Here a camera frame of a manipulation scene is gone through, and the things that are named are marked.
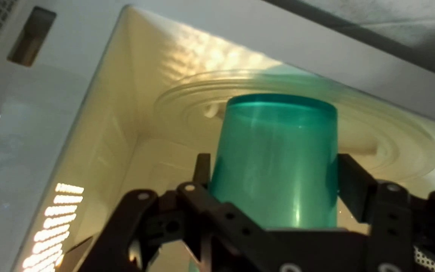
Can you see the glass microwave turntable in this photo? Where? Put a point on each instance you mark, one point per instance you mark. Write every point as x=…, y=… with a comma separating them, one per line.
x=377, y=137

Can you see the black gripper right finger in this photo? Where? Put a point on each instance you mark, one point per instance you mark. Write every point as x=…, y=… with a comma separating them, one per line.
x=407, y=228

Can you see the white microwave oven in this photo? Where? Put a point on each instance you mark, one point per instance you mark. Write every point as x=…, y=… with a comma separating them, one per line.
x=51, y=126

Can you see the translucent green plastic cup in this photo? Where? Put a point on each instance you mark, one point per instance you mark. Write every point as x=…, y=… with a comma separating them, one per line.
x=271, y=161

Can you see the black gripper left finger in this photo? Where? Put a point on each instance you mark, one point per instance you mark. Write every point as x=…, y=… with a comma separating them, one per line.
x=146, y=228

